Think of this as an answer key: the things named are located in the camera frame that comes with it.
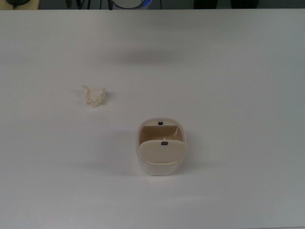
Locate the white paper trash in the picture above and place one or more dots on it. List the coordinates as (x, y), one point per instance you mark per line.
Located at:
(94, 96)

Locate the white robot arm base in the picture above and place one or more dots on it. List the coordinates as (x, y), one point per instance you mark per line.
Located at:
(132, 3)

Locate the cream hinged bin lid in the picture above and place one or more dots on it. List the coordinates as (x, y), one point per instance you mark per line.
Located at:
(162, 152)

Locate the small white bin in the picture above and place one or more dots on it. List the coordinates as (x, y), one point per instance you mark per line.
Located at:
(161, 167)

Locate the dark round object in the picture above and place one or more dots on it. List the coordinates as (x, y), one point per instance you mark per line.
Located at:
(16, 2)

